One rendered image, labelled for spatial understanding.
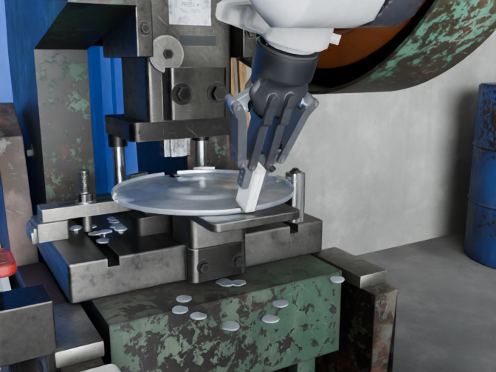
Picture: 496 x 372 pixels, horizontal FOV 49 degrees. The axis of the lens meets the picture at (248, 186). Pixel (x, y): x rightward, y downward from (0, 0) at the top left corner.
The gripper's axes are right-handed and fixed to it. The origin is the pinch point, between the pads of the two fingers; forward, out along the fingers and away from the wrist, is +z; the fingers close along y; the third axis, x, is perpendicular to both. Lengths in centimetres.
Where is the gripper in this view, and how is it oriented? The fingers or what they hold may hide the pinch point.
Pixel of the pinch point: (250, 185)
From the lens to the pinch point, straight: 73.9
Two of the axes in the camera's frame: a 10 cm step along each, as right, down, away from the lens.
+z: -2.2, 8.1, 5.5
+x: -4.8, -5.8, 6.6
